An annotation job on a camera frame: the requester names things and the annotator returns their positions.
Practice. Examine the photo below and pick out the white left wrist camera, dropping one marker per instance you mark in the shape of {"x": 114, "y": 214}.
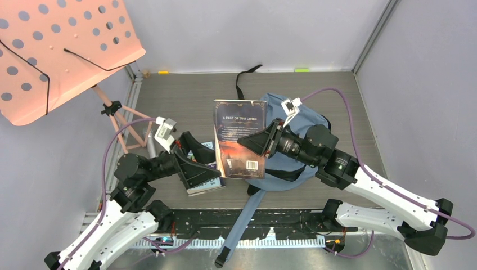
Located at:
{"x": 164, "y": 133}

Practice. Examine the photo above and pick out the silver metal cylinder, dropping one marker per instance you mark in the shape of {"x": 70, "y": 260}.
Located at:
{"x": 150, "y": 143}

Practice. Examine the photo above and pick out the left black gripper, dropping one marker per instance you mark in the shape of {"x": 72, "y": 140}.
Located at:
{"x": 193, "y": 173}

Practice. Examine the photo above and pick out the light blue backpack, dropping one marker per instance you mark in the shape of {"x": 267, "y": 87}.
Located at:
{"x": 284, "y": 171}

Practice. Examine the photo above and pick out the light blue Treehouse book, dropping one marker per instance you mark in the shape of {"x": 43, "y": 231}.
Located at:
{"x": 210, "y": 185}

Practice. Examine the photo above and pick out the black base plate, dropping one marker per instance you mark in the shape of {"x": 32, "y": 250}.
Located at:
{"x": 286, "y": 224}

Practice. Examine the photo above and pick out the pink perforated music stand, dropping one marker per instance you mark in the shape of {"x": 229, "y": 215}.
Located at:
{"x": 52, "y": 51}

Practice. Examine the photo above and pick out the dark sunset cover book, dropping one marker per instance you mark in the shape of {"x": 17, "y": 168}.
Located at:
{"x": 234, "y": 119}

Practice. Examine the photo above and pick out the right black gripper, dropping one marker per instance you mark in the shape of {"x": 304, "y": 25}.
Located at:
{"x": 264, "y": 142}

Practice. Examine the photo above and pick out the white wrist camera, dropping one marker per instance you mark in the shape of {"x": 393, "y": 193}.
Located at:
{"x": 291, "y": 108}
{"x": 164, "y": 133}

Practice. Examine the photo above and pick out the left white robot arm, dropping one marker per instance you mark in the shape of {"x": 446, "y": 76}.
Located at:
{"x": 129, "y": 214}

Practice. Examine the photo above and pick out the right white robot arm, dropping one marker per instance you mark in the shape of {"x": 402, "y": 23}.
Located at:
{"x": 416, "y": 220}

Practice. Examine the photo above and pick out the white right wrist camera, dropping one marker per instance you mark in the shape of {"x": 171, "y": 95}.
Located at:
{"x": 291, "y": 108}

